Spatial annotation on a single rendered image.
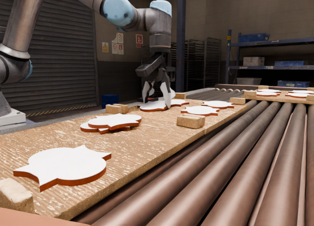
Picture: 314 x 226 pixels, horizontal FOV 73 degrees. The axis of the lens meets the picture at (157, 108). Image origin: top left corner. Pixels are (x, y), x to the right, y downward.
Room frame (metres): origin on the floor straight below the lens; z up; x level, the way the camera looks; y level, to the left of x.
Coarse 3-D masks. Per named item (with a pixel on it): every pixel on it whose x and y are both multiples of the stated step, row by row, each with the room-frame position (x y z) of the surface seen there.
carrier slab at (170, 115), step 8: (192, 104) 0.84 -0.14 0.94; (200, 104) 0.84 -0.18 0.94; (128, 112) 0.69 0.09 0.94; (136, 112) 0.69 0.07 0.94; (144, 112) 0.69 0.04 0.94; (152, 112) 0.69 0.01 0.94; (160, 112) 0.69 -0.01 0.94; (168, 112) 0.69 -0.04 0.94; (176, 112) 0.69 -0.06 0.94; (224, 112) 0.69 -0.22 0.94; (232, 112) 0.69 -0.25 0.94; (240, 112) 0.74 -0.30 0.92; (160, 120) 0.58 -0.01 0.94; (168, 120) 0.58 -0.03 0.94; (176, 120) 0.58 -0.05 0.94; (208, 120) 0.58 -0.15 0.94; (216, 120) 0.58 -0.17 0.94; (224, 120) 0.61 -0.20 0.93; (208, 128) 0.51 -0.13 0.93
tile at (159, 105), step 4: (144, 104) 0.77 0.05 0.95; (148, 104) 0.76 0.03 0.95; (152, 104) 0.76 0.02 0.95; (156, 104) 0.76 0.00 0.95; (160, 104) 0.75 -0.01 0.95; (164, 104) 0.75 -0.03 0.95; (172, 104) 0.75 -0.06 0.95; (140, 108) 0.72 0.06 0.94; (144, 108) 0.71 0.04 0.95; (148, 108) 0.71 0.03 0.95; (152, 108) 0.70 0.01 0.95; (156, 108) 0.70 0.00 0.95; (160, 108) 0.70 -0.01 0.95; (164, 108) 0.72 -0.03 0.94
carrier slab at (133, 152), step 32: (32, 128) 0.50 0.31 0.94; (64, 128) 0.50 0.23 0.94; (160, 128) 0.50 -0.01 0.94; (192, 128) 0.50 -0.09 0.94; (0, 160) 0.32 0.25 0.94; (128, 160) 0.32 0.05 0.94; (160, 160) 0.34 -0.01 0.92; (32, 192) 0.23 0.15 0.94; (64, 192) 0.23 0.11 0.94; (96, 192) 0.23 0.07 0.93
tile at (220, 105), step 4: (204, 104) 0.79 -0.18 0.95; (208, 104) 0.79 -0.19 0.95; (212, 104) 0.79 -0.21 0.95; (216, 104) 0.79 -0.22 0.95; (220, 104) 0.79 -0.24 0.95; (224, 104) 0.79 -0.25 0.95; (228, 104) 0.79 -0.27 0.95; (232, 104) 0.82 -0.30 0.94; (216, 108) 0.74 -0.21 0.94; (220, 108) 0.74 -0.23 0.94; (224, 108) 0.75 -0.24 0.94; (232, 108) 0.76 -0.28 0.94
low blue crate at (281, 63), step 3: (276, 63) 4.38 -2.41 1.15; (279, 63) 4.35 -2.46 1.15; (282, 63) 4.32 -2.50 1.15; (285, 63) 4.29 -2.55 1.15; (288, 63) 4.27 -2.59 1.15; (291, 63) 4.24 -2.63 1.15; (294, 63) 4.21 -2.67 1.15; (297, 63) 4.19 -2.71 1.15; (300, 63) 4.16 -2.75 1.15; (303, 63) 4.15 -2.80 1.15
